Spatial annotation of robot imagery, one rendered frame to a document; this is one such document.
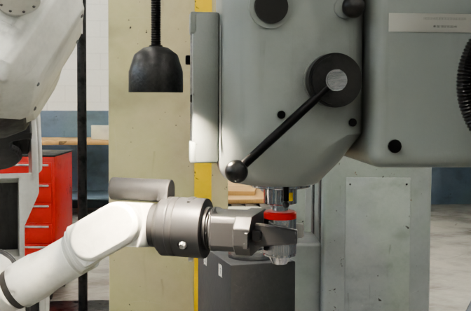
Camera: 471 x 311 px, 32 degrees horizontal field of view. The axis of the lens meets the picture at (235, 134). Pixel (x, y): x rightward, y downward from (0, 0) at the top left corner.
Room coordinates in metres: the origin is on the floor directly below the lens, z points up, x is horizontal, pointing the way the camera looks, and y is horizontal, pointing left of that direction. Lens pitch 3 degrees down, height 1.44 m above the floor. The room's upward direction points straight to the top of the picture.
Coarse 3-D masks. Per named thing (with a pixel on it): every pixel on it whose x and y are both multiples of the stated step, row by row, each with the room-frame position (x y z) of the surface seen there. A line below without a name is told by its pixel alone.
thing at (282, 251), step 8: (272, 224) 1.14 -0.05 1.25; (280, 224) 1.14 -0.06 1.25; (288, 224) 1.14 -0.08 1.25; (264, 248) 1.16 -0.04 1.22; (272, 248) 1.14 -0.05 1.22; (280, 248) 1.14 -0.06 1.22; (288, 248) 1.14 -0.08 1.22; (272, 256) 1.14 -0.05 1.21; (280, 256) 1.14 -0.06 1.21; (288, 256) 1.14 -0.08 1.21
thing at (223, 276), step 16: (208, 256) 1.51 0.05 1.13; (224, 256) 1.45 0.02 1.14; (240, 256) 1.42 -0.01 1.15; (256, 256) 1.41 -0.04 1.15; (208, 272) 1.51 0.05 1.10; (224, 272) 1.41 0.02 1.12; (240, 272) 1.38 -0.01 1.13; (256, 272) 1.39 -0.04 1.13; (272, 272) 1.40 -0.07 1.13; (288, 272) 1.41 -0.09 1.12; (208, 288) 1.51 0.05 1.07; (224, 288) 1.41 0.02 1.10; (240, 288) 1.38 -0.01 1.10; (256, 288) 1.39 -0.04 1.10; (272, 288) 1.40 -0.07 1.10; (288, 288) 1.41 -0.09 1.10; (208, 304) 1.51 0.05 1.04; (224, 304) 1.41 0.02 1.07; (240, 304) 1.38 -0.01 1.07; (256, 304) 1.39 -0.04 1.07; (272, 304) 1.40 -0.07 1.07; (288, 304) 1.41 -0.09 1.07
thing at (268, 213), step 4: (264, 212) 1.16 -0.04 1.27; (268, 212) 1.15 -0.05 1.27; (272, 212) 1.15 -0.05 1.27; (276, 212) 1.15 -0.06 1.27; (280, 212) 1.15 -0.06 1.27; (284, 212) 1.15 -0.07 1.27; (288, 212) 1.15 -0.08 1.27; (292, 212) 1.15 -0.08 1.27; (264, 216) 1.16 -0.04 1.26; (268, 216) 1.15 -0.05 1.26; (272, 216) 1.14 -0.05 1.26; (276, 216) 1.14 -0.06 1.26; (280, 216) 1.14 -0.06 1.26; (284, 216) 1.14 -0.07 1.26; (288, 216) 1.14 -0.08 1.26; (292, 216) 1.15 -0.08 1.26; (276, 220) 1.14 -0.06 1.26; (280, 220) 1.14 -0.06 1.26; (284, 220) 1.14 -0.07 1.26
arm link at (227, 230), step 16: (176, 208) 1.17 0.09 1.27; (192, 208) 1.17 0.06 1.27; (208, 208) 1.18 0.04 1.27; (256, 208) 1.21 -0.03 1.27; (176, 224) 1.16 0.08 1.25; (192, 224) 1.15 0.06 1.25; (208, 224) 1.16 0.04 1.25; (224, 224) 1.14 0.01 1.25; (240, 224) 1.12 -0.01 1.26; (176, 240) 1.16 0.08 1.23; (192, 240) 1.15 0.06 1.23; (208, 240) 1.16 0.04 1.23; (224, 240) 1.14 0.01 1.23; (240, 240) 1.12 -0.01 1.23; (192, 256) 1.18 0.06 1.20
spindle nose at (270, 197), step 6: (264, 192) 1.16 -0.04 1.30; (270, 192) 1.14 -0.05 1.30; (276, 192) 1.14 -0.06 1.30; (282, 192) 1.14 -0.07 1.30; (294, 192) 1.15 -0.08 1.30; (264, 198) 1.16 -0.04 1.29; (270, 198) 1.14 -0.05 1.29; (276, 198) 1.14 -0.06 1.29; (282, 198) 1.14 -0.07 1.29; (294, 198) 1.15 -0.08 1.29; (270, 204) 1.15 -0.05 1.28; (276, 204) 1.14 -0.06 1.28; (294, 204) 1.15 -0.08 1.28
